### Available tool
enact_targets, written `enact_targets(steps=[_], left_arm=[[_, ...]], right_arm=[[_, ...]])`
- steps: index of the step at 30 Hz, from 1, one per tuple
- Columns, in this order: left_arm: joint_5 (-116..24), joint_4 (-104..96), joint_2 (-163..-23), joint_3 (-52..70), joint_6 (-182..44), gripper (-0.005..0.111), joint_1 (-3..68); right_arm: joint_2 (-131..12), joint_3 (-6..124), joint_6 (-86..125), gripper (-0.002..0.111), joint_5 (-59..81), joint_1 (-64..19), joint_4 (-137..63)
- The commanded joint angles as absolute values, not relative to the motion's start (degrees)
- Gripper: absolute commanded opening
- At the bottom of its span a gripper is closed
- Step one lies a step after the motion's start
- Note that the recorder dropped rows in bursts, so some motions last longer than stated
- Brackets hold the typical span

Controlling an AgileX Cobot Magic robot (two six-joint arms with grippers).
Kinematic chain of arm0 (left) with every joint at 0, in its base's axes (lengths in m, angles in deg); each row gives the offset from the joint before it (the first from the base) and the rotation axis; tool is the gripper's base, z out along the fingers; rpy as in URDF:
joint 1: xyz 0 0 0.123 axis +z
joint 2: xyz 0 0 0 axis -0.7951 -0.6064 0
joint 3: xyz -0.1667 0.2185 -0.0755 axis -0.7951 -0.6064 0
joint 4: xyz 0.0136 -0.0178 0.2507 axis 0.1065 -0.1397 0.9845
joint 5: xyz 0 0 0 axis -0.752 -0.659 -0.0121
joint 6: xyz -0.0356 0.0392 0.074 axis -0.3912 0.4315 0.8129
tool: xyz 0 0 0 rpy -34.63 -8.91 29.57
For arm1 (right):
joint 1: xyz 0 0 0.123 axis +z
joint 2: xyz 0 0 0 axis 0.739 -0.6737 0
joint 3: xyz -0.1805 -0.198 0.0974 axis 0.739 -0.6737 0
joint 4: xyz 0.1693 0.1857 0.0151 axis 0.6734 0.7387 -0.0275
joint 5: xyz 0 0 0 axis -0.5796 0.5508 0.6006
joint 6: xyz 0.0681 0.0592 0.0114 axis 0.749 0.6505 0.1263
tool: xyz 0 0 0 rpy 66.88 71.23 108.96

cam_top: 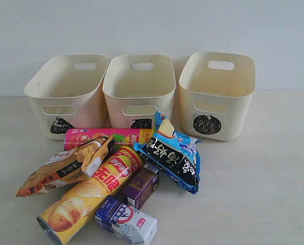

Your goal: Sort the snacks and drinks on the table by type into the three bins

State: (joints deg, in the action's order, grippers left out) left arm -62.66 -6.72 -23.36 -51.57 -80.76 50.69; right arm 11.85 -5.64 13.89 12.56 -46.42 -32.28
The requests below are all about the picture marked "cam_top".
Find pink Lays chips can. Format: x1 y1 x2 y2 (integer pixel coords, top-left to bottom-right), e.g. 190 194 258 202
64 128 155 152

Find cream bin triangle mark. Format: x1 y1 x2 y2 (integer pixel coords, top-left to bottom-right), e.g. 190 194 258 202
24 54 109 140

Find orange snack bag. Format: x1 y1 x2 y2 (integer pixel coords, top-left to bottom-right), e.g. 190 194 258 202
15 135 114 198

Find purple drink carton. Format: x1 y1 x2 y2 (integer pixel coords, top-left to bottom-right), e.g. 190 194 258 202
121 163 159 209

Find blue white milk carton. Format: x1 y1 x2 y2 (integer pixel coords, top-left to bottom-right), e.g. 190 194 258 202
95 195 157 245

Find blue black snack bag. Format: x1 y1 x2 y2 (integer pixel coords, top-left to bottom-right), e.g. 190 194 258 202
134 111 201 194

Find cream bin square mark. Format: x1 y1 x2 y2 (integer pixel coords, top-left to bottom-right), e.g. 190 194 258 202
103 54 176 129

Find cream bin circle mark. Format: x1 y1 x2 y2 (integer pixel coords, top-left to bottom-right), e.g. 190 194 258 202
179 52 255 141

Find yellow Lays chips can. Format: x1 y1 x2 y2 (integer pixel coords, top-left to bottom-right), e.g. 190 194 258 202
37 146 143 244

